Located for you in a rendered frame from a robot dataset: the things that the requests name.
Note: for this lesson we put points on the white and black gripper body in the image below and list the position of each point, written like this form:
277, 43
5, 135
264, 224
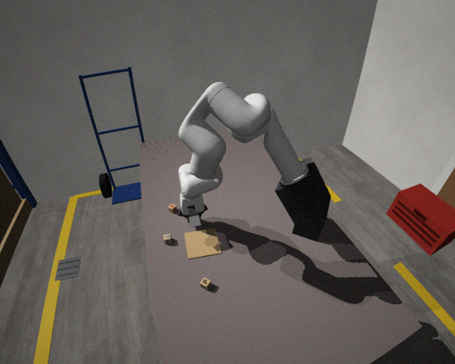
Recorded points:
197, 202

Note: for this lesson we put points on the tan flat mat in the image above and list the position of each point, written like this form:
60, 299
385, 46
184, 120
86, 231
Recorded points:
202, 243

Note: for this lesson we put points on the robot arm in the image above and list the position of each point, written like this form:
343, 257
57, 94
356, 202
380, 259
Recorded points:
243, 118

